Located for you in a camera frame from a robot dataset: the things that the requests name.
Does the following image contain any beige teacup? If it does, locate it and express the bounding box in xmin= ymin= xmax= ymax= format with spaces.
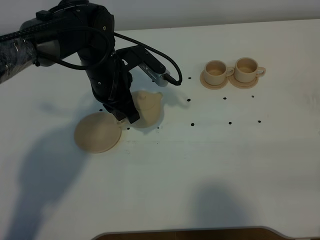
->
xmin=203 ymin=60 xmax=235 ymax=86
xmin=234 ymin=57 xmax=266 ymax=83

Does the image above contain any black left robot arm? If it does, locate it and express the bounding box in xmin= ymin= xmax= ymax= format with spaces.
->
xmin=0 ymin=0 xmax=140 ymax=123

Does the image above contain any black braided left cable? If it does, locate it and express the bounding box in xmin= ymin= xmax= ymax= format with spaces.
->
xmin=0 ymin=18 xmax=183 ymax=87

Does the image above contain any left beige teacup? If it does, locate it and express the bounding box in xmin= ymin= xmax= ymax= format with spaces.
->
xmin=203 ymin=60 xmax=235 ymax=86

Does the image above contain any right beige cup saucer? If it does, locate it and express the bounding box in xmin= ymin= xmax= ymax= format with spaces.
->
xmin=228 ymin=75 xmax=259 ymax=89

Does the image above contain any right beige teacup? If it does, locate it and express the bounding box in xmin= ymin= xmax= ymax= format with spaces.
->
xmin=234 ymin=57 xmax=266 ymax=83

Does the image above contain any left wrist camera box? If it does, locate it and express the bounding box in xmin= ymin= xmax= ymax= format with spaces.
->
xmin=116 ymin=45 xmax=170 ymax=87

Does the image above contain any beige teapot with lid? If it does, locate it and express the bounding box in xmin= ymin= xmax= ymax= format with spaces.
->
xmin=130 ymin=90 xmax=163 ymax=129

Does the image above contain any beige round teapot saucer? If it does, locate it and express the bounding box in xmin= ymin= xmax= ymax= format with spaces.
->
xmin=73 ymin=112 xmax=122 ymax=154

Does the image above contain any beige cup saucer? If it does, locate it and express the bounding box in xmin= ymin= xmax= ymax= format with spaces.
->
xmin=199 ymin=71 xmax=229 ymax=90
xmin=228 ymin=75 xmax=259 ymax=89

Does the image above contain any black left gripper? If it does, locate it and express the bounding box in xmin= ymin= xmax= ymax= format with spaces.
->
xmin=85 ymin=52 xmax=140 ymax=124

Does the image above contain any left beige cup saucer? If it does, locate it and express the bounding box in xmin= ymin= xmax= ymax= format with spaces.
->
xmin=199 ymin=71 xmax=229 ymax=90

